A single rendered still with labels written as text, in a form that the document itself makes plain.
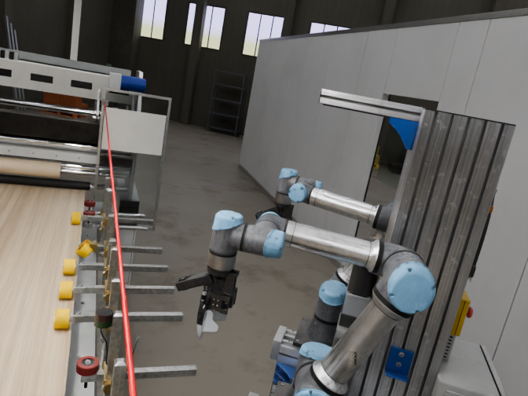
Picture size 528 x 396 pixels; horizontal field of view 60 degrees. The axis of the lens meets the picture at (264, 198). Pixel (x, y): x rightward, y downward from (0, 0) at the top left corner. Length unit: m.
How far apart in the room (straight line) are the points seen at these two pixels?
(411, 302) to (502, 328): 2.54
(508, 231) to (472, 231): 2.20
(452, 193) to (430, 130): 0.20
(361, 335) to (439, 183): 0.50
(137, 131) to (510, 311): 3.05
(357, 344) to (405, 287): 0.21
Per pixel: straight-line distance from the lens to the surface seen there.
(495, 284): 3.76
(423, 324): 1.58
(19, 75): 4.16
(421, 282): 1.21
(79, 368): 1.91
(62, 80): 4.12
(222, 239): 1.20
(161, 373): 1.98
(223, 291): 1.27
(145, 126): 3.85
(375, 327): 1.26
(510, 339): 3.70
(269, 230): 1.20
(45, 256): 2.78
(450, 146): 1.44
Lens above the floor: 2.02
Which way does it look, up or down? 14 degrees down
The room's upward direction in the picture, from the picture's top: 11 degrees clockwise
